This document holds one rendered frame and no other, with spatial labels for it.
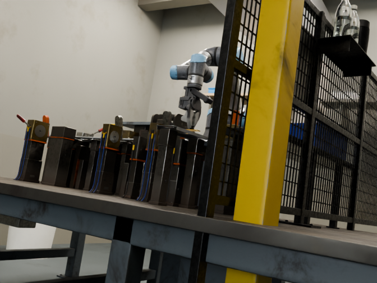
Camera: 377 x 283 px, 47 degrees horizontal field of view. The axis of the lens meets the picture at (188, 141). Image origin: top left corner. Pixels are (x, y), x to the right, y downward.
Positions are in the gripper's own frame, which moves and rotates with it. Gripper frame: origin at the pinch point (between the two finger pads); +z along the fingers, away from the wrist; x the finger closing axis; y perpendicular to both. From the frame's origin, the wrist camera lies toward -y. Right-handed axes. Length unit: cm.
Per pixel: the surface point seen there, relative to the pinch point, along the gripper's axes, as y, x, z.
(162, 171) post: -17.3, 35.2, 24.5
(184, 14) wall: 276, -290, -229
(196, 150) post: -17.9, 17.5, 13.5
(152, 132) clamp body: 5.4, 20.2, 7.1
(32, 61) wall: 289, -78, -84
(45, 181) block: 84, 16, 35
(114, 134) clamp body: 37.6, 13.1, 7.2
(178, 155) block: -10.0, 18.5, 16.0
